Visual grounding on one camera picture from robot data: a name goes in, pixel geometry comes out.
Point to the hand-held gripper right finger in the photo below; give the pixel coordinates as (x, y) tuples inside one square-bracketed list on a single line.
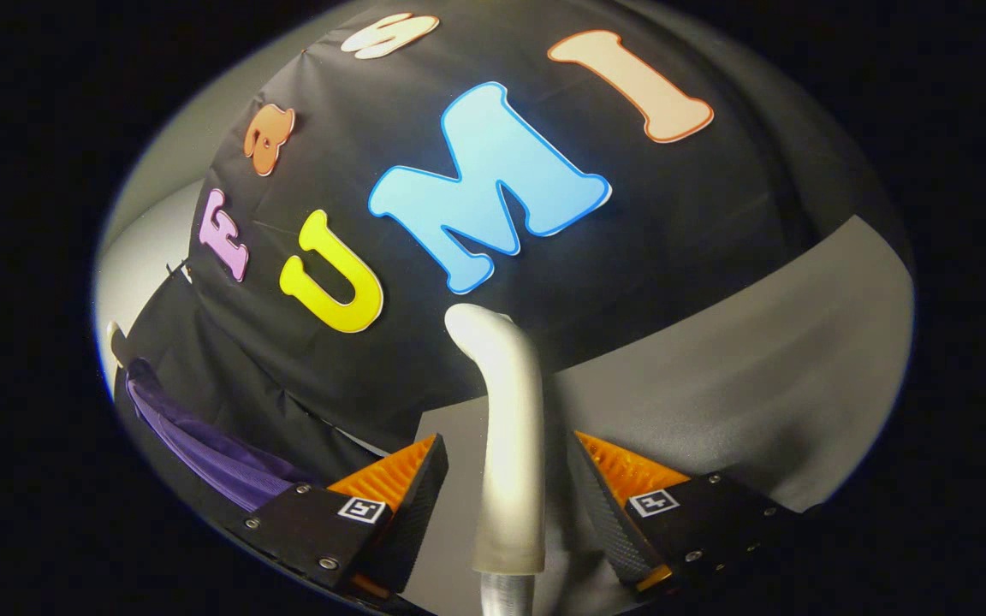
[(600, 513)]

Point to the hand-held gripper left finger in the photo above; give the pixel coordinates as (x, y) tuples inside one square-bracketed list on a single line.
[(412, 522)]

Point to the white garment steamer head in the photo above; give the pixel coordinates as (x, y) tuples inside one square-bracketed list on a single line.
[(510, 445)]

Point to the grey cabinet with dark top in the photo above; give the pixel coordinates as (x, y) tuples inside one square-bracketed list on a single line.
[(758, 376)]

